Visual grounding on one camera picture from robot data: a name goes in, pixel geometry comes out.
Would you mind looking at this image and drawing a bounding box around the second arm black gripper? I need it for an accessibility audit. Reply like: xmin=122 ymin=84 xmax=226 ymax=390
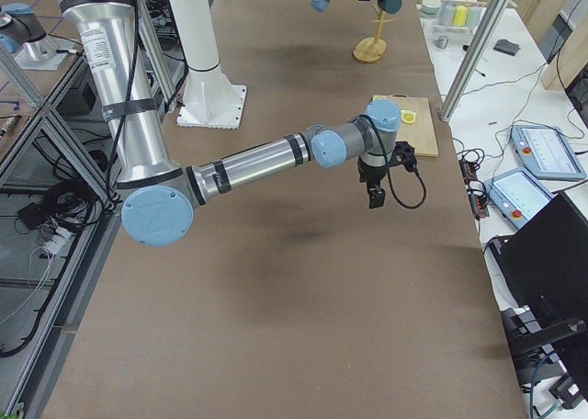
xmin=357 ymin=158 xmax=387 ymax=209

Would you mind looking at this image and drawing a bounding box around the blue mug yellow inside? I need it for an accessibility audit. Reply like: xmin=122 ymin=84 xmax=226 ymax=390
xmin=378 ymin=0 xmax=402 ymax=15

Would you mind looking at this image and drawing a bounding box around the wooden cup storage rack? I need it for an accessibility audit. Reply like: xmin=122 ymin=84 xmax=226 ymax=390
xmin=353 ymin=2 xmax=390 ymax=63

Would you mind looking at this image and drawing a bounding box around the grey cup on tray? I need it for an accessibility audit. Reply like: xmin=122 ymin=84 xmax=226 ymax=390
xmin=438 ymin=1 xmax=455 ymax=27

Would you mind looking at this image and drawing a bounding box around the small steel cup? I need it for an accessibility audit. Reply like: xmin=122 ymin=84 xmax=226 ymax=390
xmin=435 ymin=35 xmax=449 ymax=50

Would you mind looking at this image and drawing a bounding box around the yellow cup on tray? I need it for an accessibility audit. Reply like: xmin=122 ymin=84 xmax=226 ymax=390
xmin=452 ymin=5 xmax=468 ymax=27

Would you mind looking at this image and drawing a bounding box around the light blue cup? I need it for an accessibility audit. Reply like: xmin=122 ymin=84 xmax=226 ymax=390
xmin=466 ymin=6 xmax=482 ymax=29

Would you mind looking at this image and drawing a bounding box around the bamboo cutting board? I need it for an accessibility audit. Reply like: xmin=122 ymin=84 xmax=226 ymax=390
xmin=372 ymin=95 xmax=439 ymax=157

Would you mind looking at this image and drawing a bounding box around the green rimmed bowl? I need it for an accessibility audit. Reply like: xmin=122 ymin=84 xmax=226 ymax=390
xmin=421 ymin=0 xmax=442 ymax=16

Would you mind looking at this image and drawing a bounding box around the lemon slice on knife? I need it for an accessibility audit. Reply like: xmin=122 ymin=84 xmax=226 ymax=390
xmin=401 ymin=112 xmax=418 ymax=124

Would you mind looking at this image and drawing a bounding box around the blue teach pendant near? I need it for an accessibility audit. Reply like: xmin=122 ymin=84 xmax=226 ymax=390
xmin=484 ymin=167 xmax=554 ymax=230

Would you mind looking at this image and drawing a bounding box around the blue teach pendant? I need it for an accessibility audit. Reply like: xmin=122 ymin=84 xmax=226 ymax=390
xmin=484 ymin=167 xmax=554 ymax=230
xmin=511 ymin=125 xmax=587 ymax=181

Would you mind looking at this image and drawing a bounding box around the blue teach pendant far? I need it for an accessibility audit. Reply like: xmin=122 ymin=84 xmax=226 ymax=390
xmin=511 ymin=125 xmax=587 ymax=181

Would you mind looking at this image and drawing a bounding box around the black office chair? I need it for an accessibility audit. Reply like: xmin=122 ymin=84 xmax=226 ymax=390
xmin=487 ymin=192 xmax=587 ymax=410

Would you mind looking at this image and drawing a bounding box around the aluminium frame post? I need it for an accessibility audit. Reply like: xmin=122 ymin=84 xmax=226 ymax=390
xmin=439 ymin=0 xmax=511 ymax=123

